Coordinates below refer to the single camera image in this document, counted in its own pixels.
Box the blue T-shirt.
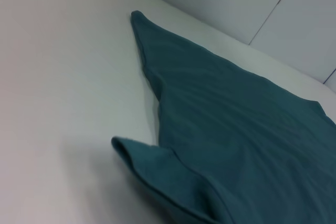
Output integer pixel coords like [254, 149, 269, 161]
[111, 10, 336, 224]

